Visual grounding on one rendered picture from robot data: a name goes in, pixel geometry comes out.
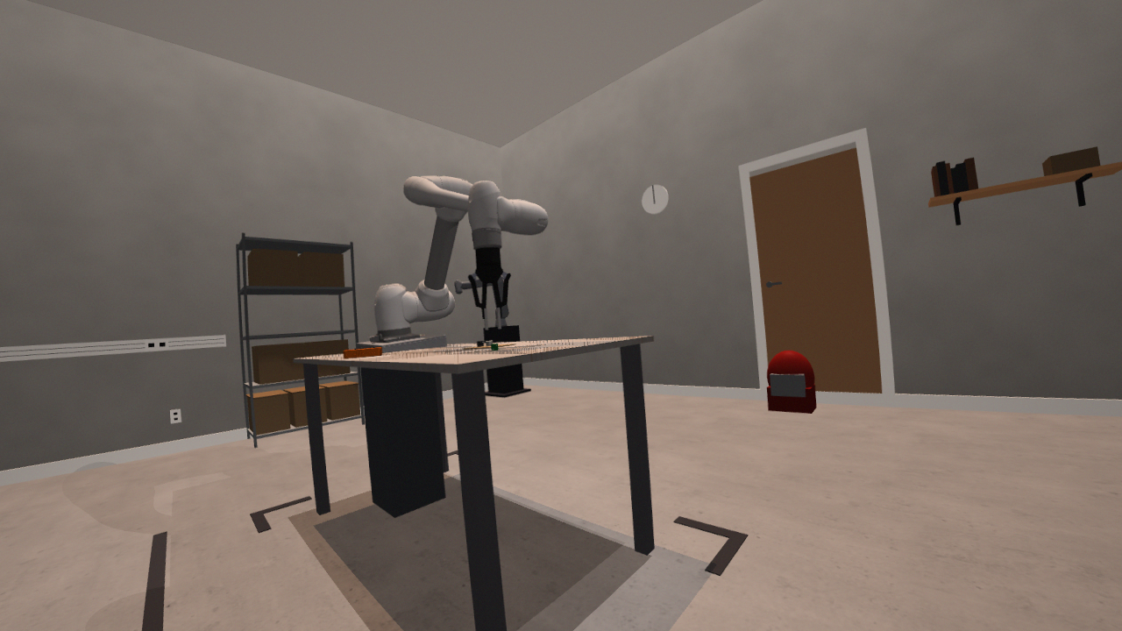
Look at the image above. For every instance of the orange digital multimeter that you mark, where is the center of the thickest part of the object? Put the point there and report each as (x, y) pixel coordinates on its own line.
(360, 353)

